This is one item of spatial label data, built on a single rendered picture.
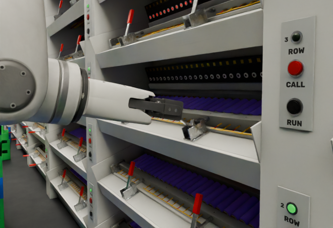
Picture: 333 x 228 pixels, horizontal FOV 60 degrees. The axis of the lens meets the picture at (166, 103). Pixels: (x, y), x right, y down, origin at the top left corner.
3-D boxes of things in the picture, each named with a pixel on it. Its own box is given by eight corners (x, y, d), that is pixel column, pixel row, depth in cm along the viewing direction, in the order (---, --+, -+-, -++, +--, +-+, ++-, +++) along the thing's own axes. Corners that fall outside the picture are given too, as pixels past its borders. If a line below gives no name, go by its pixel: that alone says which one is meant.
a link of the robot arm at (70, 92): (40, 119, 41) (61, 121, 43) (54, 127, 34) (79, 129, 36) (49, 62, 42) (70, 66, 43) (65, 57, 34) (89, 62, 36)
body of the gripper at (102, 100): (55, 118, 43) (123, 125, 49) (74, 126, 34) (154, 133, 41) (63, 68, 43) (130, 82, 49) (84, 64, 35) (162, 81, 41)
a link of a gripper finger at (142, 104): (104, 103, 39) (120, 105, 45) (159, 111, 38) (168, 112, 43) (106, 94, 39) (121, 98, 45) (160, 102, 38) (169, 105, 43)
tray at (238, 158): (267, 193, 38) (251, 128, 36) (100, 132, 88) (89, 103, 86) (341, 128, 48) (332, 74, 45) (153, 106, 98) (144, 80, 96)
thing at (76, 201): (92, 240, 99) (77, 206, 95) (53, 188, 149) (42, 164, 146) (141, 207, 109) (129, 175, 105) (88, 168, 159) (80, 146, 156)
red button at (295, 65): (300, 75, 31) (300, 60, 31) (287, 75, 33) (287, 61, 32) (305, 75, 32) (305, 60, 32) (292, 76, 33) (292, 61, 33)
